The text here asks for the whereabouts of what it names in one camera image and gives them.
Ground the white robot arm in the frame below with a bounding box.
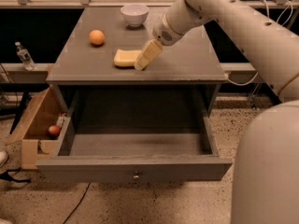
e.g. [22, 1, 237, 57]
[153, 0, 299, 224]

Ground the black floor cable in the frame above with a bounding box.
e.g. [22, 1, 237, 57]
[62, 182, 92, 224]

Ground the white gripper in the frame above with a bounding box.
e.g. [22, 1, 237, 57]
[134, 16, 182, 70]

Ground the clear plastic water bottle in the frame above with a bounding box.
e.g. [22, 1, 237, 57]
[15, 42, 36, 71]

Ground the orange ball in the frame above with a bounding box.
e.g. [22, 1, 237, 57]
[89, 30, 105, 46]

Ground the white cable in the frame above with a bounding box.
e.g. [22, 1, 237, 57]
[226, 0, 295, 87]

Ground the red apple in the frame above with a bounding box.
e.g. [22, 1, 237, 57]
[48, 125, 61, 137]

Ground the grey cabinet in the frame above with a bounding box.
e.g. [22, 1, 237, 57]
[46, 6, 229, 117]

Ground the white shoe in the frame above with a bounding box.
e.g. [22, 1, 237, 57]
[0, 151, 8, 167]

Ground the cardboard box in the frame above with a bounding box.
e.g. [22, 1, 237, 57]
[7, 86, 64, 169]

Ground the grey open top drawer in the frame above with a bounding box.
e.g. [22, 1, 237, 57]
[37, 108, 232, 183]

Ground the yellow sponge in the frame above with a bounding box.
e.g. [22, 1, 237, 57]
[113, 49, 141, 67]

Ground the white bowl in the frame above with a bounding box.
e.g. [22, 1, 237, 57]
[121, 5, 150, 27]

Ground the small white packet in box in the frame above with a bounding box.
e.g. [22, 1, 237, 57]
[56, 116, 66, 128]

